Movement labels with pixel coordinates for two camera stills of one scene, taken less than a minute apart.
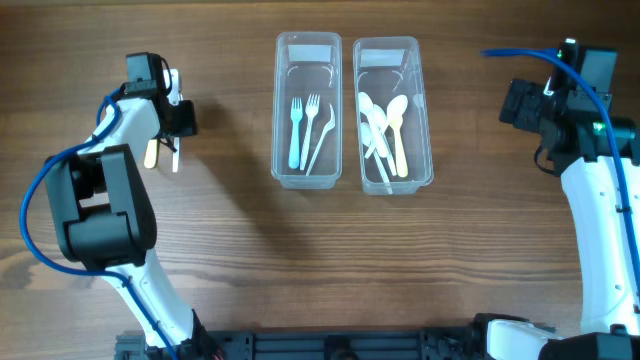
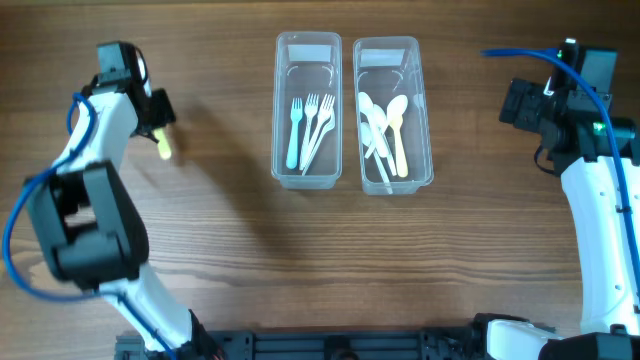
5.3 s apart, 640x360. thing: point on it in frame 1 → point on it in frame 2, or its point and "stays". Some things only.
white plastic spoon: (379, 119) → (395, 109)
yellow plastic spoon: (396, 110) stays
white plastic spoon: (380, 119) stays
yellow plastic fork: (151, 154) → (163, 144)
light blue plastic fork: (296, 116) stays
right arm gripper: (520, 102) stays
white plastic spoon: (366, 133) stays
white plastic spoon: (366, 107) stays
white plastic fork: (175, 155) → (326, 108)
